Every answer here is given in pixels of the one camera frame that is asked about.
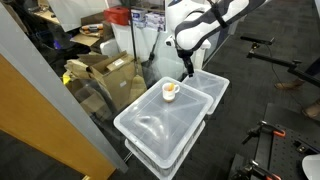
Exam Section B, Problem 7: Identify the black clamp with orange handle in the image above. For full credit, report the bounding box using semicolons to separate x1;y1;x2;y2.
241;120;287;145
233;159;283;180

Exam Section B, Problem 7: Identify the white board panel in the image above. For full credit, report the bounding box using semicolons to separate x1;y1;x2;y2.
46;0;110;33

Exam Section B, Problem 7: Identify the red box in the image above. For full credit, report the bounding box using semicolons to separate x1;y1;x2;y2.
103;5;131;27

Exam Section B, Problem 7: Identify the white rounded robot base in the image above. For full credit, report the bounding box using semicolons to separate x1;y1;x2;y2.
301;153;320;180

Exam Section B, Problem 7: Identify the large clear plastic bin body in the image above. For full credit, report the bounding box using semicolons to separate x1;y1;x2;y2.
124;120;207;180

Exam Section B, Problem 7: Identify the small brown cardboard box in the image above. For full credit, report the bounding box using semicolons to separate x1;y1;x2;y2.
65;78;113;122

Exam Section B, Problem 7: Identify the cardboard box with orange items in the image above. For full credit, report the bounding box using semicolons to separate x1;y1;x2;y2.
70;12;115;54

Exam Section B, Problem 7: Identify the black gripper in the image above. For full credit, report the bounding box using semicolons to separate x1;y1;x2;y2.
176;48;196;79

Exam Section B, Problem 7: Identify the front clear plastic bin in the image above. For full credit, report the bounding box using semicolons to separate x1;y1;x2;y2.
113;76;214;170

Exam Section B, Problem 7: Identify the black-handled dustpan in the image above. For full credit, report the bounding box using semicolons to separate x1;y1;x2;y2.
143;28;189;82

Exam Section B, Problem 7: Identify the black cable strap on arm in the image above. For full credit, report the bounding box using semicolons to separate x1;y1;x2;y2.
206;0;232;30

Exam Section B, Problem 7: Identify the white and blue carton box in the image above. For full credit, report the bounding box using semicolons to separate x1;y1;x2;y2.
130;8;147;29

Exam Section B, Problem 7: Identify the white ceramic mug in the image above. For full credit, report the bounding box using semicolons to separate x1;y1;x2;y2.
161;82;181;103

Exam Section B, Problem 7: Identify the white and purple carton box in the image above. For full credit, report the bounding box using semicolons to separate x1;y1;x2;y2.
145;11;167;32

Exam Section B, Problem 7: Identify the small clear plastic bin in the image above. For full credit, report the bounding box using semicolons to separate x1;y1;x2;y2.
181;68;231;116

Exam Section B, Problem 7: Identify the brown shoe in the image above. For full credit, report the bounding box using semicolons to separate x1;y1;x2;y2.
301;99;320;122
274;78;306;91

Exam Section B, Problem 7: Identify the straw broom with black handle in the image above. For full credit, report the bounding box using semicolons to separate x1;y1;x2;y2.
128;0;148;102

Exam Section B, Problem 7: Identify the large open cardboard box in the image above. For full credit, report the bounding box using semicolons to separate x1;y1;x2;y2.
89;50;148;112

